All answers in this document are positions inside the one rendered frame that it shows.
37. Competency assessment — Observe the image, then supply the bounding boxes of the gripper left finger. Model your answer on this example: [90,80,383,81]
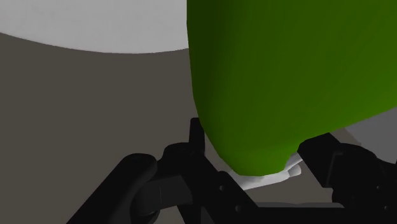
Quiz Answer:
[66,117,258,224]

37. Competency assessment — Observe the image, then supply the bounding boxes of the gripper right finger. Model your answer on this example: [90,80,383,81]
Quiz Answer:
[296,132,397,224]

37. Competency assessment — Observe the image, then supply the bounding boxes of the green rounded object white base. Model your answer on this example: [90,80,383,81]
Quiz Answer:
[186,0,397,191]

